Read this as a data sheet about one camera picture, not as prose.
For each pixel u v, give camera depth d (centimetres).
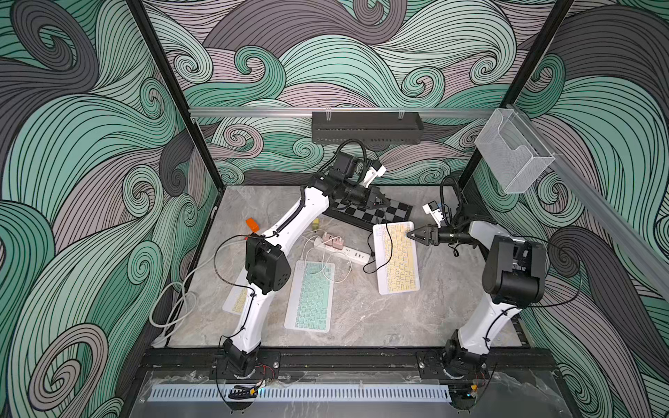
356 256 95
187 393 70
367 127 107
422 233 85
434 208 83
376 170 73
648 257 51
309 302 85
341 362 75
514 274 51
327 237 93
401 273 88
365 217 105
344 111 92
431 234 80
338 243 93
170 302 89
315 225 103
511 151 79
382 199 76
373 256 88
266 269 54
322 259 92
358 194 70
